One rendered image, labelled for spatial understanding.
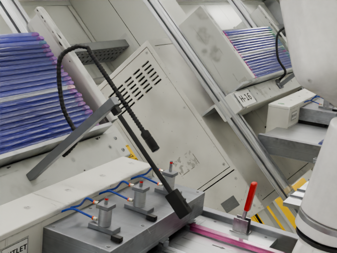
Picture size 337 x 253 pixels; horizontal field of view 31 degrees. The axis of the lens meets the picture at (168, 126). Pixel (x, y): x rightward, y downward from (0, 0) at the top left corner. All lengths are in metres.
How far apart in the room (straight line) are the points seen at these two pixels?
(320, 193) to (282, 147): 1.20
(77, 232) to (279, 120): 1.30
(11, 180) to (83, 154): 0.21
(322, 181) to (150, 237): 0.38
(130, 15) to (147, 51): 2.28
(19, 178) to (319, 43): 0.59
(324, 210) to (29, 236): 0.47
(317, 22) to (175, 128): 1.36
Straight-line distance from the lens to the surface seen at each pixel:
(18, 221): 0.99
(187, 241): 1.14
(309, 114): 2.28
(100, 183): 1.15
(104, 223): 1.00
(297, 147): 1.97
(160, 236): 1.09
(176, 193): 0.96
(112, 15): 4.51
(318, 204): 0.80
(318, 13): 0.83
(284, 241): 1.21
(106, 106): 0.99
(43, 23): 1.43
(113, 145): 1.35
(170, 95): 2.13
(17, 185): 1.11
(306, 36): 0.83
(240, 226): 1.20
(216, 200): 2.13
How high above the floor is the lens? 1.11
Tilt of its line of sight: 8 degrees up
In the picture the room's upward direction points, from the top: 34 degrees counter-clockwise
